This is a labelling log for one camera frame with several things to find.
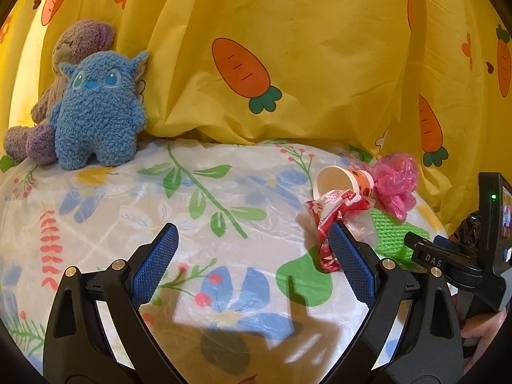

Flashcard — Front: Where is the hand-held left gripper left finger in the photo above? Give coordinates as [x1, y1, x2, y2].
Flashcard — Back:
[43, 223, 188, 384]

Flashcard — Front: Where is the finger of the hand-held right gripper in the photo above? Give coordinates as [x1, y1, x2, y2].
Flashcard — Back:
[433, 234, 481, 254]
[404, 232, 483, 278]

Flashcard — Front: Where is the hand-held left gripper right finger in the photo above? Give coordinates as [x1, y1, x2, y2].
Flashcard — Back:
[328, 221, 465, 384]

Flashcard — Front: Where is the red white wrapper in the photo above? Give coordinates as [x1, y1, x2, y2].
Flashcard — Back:
[297, 189, 379, 273]

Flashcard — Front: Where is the person's right hand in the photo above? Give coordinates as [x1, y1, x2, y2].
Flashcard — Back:
[460, 311, 512, 369]

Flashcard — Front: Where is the green foam net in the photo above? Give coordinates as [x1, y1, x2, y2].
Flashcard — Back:
[369, 207, 432, 267]

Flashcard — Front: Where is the floral bed sheet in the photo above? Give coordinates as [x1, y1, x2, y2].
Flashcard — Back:
[0, 138, 481, 384]

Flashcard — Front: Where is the pink plastic bag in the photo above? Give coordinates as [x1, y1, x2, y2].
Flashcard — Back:
[367, 152, 420, 223]

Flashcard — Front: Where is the white paper cup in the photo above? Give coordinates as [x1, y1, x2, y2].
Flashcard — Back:
[313, 165, 377, 209]

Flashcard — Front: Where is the blue plush monster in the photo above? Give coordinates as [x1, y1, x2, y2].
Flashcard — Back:
[50, 50, 149, 170]

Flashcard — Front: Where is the yellow carrot print curtain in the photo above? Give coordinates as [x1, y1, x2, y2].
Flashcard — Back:
[0, 0, 512, 193]

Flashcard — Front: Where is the purple teddy bear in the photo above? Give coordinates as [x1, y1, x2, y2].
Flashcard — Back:
[3, 19, 116, 165]

